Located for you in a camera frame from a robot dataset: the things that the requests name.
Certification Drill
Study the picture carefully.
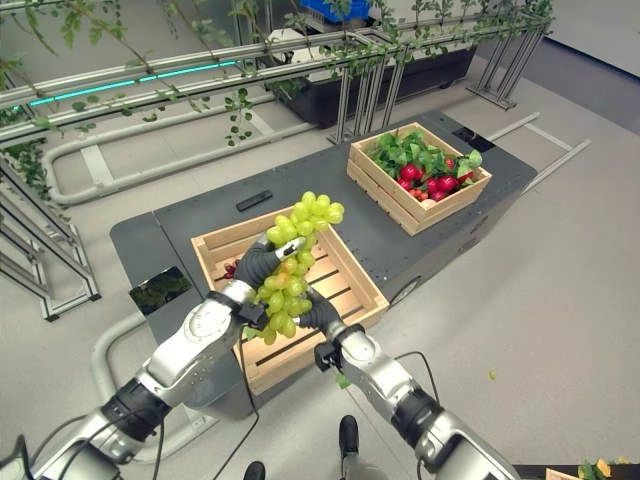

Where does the slatted wooden crate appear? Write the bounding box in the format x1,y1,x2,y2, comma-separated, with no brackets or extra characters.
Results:
190,204,391,397

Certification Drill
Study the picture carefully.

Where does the black wrist clamp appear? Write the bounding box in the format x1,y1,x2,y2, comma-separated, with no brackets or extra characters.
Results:
236,301,270,327
313,341,342,372

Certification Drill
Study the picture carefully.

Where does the black planter cabinet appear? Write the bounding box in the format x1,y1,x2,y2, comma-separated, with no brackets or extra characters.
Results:
268,43,477,129

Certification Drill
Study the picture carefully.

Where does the black right wrist clamp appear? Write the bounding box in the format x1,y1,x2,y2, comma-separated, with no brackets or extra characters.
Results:
313,341,342,372

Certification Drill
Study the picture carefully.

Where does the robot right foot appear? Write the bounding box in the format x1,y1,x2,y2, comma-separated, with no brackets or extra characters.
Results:
338,414,361,460

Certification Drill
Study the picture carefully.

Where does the blue plastic crate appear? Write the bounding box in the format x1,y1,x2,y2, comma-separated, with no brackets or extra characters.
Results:
299,0,372,24

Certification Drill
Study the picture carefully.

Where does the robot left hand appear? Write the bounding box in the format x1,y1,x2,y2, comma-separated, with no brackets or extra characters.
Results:
233,234,308,292

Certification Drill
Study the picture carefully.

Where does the aluminium trellis with vines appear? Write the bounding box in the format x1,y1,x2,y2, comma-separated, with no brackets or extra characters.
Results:
0,0,556,151

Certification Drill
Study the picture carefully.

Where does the aluminium rack frame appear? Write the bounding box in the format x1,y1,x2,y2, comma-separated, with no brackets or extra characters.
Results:
0,149,103,322

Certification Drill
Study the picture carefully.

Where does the green leafy foliage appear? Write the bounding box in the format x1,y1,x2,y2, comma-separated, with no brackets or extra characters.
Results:
366,130,484,189

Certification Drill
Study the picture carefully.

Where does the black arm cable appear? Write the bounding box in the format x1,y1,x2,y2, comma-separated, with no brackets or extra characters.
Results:
211,324,262,480
393,350,442,407

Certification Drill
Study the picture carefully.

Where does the dark grey table cart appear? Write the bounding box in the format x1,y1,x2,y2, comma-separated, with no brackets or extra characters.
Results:
109,110,539,422

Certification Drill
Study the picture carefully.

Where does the black remote control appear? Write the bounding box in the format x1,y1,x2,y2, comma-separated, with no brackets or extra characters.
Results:
235,189,275,213

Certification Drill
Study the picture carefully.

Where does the black left wrist clamp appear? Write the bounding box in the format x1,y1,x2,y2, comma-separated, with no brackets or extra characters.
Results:
236,301,270,327

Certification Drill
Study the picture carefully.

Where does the aluminium post frame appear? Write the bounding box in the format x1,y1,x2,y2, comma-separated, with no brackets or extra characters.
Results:
466,23,547,112

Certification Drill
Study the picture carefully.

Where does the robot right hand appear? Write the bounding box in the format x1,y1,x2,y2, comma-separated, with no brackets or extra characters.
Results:
297,289,348,342

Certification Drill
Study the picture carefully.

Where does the crate with yellow fruit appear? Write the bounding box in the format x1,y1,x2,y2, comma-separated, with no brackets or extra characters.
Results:
543,455,640,480

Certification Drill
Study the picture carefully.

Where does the green grape bunch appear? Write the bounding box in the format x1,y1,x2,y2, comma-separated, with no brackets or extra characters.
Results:
243,190,346,347

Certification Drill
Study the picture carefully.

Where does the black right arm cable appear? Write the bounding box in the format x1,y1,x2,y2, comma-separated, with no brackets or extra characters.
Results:
393,350,442,407

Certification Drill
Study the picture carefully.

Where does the grey floor rail frame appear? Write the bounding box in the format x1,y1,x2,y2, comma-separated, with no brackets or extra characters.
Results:
487,111,593,195

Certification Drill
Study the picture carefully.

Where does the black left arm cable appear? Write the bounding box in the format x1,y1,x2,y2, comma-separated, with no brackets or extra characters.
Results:
211,324,262,480

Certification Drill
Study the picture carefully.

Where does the wooden crate with fruit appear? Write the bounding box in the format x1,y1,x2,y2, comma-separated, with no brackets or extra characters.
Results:
346,122,493,238

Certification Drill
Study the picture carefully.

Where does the grey floor pipe rail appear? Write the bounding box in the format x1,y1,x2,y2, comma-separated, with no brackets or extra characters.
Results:
41,121,332,207

